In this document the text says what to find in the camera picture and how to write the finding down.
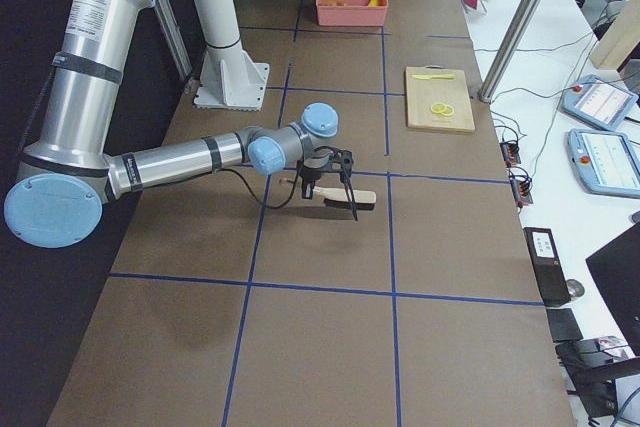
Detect orange connector block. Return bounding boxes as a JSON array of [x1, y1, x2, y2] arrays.
[[500, 140, 521, 167], [508, 166, 533, 208]]

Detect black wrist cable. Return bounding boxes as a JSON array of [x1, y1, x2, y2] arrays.
[[227, 145, 351, 211]]

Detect black monitor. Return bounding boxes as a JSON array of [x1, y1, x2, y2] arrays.
[[586, 224, 640, 355]]

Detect blue teach pendant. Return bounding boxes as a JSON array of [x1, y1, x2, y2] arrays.
[[566, 129, 639, 199], [561, 75, 638, 132]]

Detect near blue teach pendant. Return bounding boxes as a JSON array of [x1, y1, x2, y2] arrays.
[[566, 129, 639, 199]]

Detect red plastic bin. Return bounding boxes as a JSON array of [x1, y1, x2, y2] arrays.
[[315, 0, 388, 27]]

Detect black box with labels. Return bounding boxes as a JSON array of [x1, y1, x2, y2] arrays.
[[523, 227, 571, 307]]

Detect orange connector block near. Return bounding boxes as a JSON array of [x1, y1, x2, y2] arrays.
[[508, 166, 533, 208]]

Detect back toy lemon slice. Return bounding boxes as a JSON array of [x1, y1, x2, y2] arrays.
[[430, 102, 448, 115]]

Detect wooden cutting board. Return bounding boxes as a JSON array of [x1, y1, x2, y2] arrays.
[[405, 67, 475, 134]]

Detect beige hand brush black bristles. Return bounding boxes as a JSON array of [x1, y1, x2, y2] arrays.
[[312, 186, 377, 211]]

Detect yellow plastic toy knife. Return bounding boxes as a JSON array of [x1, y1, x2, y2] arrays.
[[411, 73, 455, 81]]

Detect aluminium frame post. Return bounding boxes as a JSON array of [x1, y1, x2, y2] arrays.
[[478, 0, 541, 103]]

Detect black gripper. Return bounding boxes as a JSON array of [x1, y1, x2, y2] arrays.
[[297, 146, 358, 221]]

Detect far blue teach pendant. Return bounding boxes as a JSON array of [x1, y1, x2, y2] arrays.
[[561, 75, 638, 132]]

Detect white camera mounting pole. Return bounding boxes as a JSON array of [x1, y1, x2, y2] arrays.
[[194, 0, 270, 111]]

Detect orange connector block far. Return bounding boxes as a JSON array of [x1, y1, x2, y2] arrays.
[[500, 140, 521, 167]]

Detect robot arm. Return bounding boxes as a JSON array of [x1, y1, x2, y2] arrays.
[[4, 0, 356, 248]]

